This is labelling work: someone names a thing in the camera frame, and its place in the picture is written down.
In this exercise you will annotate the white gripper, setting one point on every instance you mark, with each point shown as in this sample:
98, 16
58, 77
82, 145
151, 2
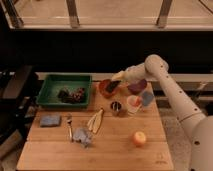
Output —
132, 74

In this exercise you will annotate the black eraser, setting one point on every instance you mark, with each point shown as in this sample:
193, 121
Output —
111, 86

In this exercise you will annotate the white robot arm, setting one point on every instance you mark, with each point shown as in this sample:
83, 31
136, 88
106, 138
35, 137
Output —
197, 126

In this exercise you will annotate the red bowl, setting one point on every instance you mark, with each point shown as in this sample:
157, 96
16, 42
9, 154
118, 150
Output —
102, 85

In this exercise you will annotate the purple bowl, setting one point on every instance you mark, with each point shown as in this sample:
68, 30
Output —
138, 87

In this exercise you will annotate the small metal cup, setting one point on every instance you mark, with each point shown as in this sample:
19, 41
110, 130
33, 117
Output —
115, 107

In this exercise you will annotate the clear plastic cup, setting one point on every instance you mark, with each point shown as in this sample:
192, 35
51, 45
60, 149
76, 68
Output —
133, 104

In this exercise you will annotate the wooden cutting board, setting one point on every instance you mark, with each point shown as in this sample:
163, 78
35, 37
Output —
112, 148

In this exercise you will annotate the green plastic tray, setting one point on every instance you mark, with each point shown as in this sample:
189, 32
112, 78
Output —
53, 83

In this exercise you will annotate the metal spoon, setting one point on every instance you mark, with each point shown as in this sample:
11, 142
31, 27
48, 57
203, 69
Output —
69, 122

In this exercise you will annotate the red yellow apple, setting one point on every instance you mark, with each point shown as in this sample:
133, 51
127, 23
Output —
139, 138

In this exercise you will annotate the crumpled grey cloth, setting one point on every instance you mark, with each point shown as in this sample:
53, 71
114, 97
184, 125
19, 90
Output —
82, 136

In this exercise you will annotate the blue sponge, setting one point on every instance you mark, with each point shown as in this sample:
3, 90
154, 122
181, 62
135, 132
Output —
50, 120

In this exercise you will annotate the black equipment on left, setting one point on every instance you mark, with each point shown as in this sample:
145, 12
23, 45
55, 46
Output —
17, 94

